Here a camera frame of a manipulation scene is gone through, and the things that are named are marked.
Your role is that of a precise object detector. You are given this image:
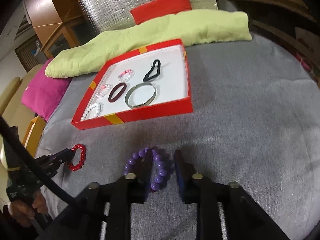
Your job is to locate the purple bead bracelet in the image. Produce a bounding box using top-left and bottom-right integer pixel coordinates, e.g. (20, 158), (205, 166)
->
(124, 147), (168, 193)

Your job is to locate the grey blanket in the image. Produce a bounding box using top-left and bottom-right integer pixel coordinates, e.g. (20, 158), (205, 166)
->
(35, 34), (320, 240)

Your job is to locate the maroon hair tie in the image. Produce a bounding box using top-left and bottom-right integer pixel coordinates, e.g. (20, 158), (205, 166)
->
(108, 82), (128, 104)

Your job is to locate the pink and white bead bracelet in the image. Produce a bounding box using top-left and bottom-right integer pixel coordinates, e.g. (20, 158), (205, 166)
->
(118, 69), (135, 82)
(96, 83), (111, 100)

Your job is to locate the red jewelry box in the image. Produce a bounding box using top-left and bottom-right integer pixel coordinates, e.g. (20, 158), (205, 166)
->
(71, 38), (194, 130)

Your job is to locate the wooden cabinet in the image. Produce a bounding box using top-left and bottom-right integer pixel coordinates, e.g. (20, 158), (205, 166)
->
(24, 0), (100, 58)

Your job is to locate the black cable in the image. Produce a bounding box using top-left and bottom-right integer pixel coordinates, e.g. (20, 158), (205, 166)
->
(0, 117), (110, 230)

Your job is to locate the red bead bracelet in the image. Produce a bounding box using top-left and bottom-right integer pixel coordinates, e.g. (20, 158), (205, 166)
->
(67, 144), (87, 172)

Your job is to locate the black hair tie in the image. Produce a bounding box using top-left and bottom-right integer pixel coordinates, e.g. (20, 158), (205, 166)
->
(143, 59), (162, 82)

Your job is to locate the red cardboard piece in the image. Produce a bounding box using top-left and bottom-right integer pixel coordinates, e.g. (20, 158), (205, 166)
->
(130, 0), (192, 25)

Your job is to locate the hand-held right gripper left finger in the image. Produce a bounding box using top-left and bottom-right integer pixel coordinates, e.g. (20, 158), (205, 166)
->
(44, 151), (156, 240)

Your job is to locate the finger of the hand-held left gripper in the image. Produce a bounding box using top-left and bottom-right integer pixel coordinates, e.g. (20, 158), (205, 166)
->
(35, 148), (76, 177)

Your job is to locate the wooden shelf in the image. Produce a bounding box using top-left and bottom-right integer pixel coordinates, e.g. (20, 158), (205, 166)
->
(220, 0), (320, 87)

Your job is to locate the person's left forearm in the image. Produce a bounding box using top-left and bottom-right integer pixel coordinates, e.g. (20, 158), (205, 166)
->
(0, 201), (33, 240)

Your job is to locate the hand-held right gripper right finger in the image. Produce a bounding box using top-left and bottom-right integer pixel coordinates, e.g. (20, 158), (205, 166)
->
(174, 149), (292, 240)

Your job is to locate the beige armchair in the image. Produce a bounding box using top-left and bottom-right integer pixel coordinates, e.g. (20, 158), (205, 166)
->
(0, 64), (47, 153)

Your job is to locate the silver insulation foil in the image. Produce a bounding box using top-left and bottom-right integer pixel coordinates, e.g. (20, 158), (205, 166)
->
(79, 0), (218, 35)

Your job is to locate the light green cloth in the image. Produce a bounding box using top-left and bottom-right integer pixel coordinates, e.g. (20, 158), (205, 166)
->
(45, 9), (253, 79)

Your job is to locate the magenta cushion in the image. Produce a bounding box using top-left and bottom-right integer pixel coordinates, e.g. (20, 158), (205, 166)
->
(21, 58), (72, 122)

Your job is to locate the silver bangle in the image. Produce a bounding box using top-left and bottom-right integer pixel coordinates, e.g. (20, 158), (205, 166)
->
(124, 83), (158, 110)

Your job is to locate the person's left hand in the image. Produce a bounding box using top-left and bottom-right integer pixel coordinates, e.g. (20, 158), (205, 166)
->
(9, 189), (48, 228)

